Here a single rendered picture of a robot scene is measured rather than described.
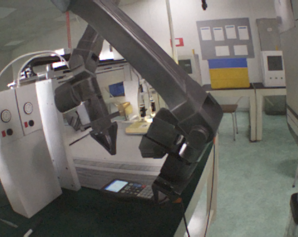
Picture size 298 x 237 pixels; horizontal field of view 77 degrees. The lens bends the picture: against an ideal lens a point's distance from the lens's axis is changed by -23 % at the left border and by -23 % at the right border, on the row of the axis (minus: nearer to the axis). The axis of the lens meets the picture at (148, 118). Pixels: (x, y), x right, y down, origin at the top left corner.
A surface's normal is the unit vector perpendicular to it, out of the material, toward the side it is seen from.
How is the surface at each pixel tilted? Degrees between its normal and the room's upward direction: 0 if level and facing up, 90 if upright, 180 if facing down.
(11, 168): 90
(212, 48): 90
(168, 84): 106
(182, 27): 90
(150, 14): 90
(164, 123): 111
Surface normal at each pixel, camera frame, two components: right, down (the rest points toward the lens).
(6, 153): 0.91, -0.03
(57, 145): -0.38, 0.26
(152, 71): -0.44, 0.57
